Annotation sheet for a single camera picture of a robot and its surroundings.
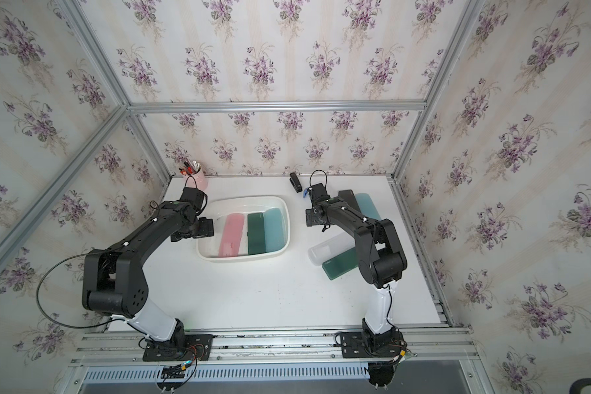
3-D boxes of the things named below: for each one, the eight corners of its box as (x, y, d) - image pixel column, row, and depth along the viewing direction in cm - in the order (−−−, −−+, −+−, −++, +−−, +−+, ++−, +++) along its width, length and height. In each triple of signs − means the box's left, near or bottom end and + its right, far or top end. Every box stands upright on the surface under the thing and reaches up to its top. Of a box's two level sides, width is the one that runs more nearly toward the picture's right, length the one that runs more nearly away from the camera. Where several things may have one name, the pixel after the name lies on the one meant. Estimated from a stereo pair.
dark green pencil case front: (330, 281, 89) (331, 278, 87) (321, 266, 93) (321, 263, 90) (363, 263, 94) (365, 260, 91) (353, 250, 98) (354, 246, 95)
